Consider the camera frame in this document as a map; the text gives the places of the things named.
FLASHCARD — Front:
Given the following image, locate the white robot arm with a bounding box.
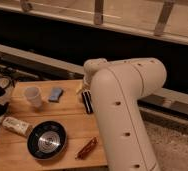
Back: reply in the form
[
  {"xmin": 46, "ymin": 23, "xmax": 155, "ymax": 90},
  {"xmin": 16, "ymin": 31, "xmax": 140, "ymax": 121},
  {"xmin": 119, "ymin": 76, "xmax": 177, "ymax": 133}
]
[{"xmin": 83, "ymin": 58, "xmax": 167, "ymax": 171}]

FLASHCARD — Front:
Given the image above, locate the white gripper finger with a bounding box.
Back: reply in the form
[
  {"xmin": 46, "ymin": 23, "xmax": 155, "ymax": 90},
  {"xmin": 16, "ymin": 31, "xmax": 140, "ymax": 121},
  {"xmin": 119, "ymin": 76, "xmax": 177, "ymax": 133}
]
[{"xmin": 76, "ymin": 88, "xmax": 83, "ymax": 94}]

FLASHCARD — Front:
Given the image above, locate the metal railing frame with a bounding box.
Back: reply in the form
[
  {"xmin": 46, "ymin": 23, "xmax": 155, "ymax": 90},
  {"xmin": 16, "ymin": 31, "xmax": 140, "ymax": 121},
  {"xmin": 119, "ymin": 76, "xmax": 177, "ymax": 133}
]
[{"xmin": 0, "ymin": 0, "xmax": 188, "ymax": 45}]

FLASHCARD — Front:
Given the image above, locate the white rectangular packet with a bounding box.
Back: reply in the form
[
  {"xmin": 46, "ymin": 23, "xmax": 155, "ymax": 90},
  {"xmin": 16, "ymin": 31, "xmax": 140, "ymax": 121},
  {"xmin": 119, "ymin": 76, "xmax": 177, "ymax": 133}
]
[{"xmin": 2, "ymin": 117, "xmax": 32, "ymax": 137}]

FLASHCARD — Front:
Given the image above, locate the black round bowl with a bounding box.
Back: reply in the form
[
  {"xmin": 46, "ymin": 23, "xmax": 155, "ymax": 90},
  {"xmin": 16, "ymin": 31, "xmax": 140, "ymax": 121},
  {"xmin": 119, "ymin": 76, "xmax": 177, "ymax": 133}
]
[{"xmin": 27, "ymin": 121, "xmax": 67, "ymax": 160}]

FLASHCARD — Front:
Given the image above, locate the red-brown pocket knife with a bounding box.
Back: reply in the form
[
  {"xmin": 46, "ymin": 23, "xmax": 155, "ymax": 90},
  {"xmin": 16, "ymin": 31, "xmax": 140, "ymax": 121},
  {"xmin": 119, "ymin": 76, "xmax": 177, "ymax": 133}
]
[{"xmin": 76, "ymin": 137, "xmax": 98, "ymax": 160}]

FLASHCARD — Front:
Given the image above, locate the black striped rectangular case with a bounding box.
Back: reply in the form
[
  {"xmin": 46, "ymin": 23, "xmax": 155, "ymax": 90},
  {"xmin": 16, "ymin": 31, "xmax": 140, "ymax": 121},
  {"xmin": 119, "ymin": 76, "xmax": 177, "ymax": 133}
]
[{"xmin": 82, "ymin": 90, "xmax": 93, "ymax": 114}]

